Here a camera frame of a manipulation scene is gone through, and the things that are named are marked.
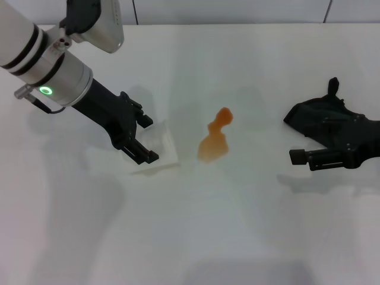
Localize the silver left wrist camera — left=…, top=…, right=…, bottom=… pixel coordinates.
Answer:
left=59, top=0, right=125, bottom=54

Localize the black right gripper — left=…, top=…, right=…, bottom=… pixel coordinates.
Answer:
left=289, top=115, right=380, bottom=172

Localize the dark blue rag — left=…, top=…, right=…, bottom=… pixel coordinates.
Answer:
left=283, top=77, right=372, bottom=146

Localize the white paper cup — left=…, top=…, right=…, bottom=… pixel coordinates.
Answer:
left=123, top=118, right=181, bottom=176

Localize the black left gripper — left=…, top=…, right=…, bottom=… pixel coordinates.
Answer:
left=71, top=78, right=160, bottom=166

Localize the brown water stain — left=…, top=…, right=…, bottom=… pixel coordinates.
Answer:
left=197, top=106, right=235, bottom=163

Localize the left arm cable with plug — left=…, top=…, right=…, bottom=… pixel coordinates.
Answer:
left=14, top=85, right=68, bottom=113

